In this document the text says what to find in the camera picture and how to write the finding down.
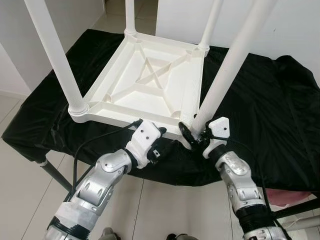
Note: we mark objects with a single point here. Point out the white plastic table top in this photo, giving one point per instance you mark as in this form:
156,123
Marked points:
165,95

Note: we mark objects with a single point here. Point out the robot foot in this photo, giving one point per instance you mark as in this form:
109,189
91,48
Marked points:
107,234
180,236

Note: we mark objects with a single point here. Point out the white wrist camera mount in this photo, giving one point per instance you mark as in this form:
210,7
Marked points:
145,137
220,127

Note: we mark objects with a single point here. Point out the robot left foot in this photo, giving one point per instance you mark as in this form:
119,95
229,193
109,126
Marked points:
107,234

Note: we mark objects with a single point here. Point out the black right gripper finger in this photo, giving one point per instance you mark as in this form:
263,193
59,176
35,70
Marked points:
186,134

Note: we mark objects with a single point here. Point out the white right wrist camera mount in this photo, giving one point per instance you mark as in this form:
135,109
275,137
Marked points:
220,127

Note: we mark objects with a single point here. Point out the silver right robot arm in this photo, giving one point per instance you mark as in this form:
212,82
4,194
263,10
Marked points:
240,185

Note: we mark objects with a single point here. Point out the black cloth table cover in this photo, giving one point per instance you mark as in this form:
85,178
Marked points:
280,125

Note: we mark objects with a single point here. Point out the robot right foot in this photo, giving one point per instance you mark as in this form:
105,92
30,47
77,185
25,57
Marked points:
180,236

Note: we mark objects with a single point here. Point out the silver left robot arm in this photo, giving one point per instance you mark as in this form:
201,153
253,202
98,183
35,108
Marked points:
95,190

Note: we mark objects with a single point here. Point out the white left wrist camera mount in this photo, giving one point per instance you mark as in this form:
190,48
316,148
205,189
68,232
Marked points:
145,137

